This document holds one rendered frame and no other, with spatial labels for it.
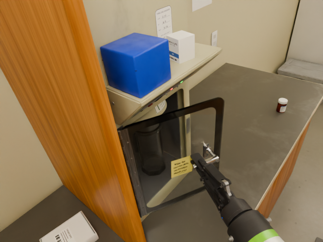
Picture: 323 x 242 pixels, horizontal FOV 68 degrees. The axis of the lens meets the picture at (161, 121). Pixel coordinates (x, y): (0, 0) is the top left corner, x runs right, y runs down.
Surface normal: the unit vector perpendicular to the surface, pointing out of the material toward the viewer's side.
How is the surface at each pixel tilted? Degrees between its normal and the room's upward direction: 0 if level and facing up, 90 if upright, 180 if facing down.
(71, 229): 0
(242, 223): 26
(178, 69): 0
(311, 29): 90
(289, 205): 0
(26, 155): 90
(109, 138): 90
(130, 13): 90
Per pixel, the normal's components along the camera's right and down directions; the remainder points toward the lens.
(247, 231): -0.49, -0.58
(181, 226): -0.09, -0.79
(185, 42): 0.57, 0.46
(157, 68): 0.76, 0.34
